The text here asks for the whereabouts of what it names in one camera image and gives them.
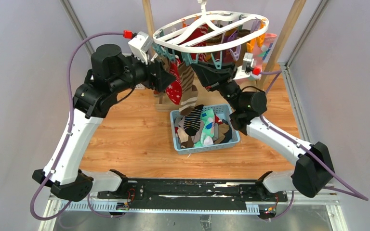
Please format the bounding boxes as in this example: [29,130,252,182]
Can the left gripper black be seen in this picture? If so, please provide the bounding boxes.
[110,49,177,94]

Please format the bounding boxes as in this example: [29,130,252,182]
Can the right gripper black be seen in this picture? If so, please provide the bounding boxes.
[189,62,241,112]

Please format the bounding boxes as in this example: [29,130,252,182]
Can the red christmas sock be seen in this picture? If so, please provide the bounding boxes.
[165,63,182,105]

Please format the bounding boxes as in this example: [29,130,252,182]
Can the white oval clip hanger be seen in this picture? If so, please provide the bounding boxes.
[152,0,270,54]

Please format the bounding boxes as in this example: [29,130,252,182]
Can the teal white sock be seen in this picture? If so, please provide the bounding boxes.
[194,109,216,147]

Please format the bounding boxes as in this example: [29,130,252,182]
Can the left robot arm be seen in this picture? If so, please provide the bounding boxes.
[32,44,176,202]

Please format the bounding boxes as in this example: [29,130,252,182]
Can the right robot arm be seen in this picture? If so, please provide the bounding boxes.
[191,62,335,201]

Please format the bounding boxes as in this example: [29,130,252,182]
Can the maroon purple hanging sock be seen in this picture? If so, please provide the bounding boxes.
[220,28,240,66]

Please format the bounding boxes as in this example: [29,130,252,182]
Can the olive striped hanging sock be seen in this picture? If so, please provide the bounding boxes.
[202,27,223,62]

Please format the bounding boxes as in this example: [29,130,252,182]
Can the blue sock basket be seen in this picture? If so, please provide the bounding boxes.
[170,104,240,154]

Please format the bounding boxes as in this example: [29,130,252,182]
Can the red hanging sock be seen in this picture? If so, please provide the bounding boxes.
[181,24,209,44]

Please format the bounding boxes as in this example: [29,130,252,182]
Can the brown hanging sock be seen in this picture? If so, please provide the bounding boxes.
[234,29,254,49]

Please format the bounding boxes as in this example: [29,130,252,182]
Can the black striped sock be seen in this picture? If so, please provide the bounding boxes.
[183,104,204,136]

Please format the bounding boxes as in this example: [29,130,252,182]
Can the pink hanging sock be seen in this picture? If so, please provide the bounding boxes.
[235,33,277,84]

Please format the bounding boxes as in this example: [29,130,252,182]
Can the grey sock in basket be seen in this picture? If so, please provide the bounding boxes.
[174,117,194,149]

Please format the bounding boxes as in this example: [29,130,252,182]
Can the wooden hanger rack frame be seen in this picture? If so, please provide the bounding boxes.
[142,0,307,114]

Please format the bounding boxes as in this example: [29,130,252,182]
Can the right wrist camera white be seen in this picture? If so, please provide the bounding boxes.
[233,53,262,81]

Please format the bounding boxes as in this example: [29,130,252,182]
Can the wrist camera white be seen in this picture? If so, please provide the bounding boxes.
[233,53,262,81]
[128,32,153,65]

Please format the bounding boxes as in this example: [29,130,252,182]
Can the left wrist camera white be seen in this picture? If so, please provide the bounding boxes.
[128,32,153,65]

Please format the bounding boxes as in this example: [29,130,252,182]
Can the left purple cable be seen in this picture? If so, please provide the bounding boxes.
[29,31,132,221]

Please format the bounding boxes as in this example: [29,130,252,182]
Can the purple cable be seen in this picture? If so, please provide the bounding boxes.
[29,31,132,221]
[260,70,369,220]

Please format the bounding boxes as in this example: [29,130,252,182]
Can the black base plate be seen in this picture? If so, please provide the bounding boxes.
[96,178,288,211]

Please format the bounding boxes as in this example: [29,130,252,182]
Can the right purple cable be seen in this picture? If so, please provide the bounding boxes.
[260,70,369,220]

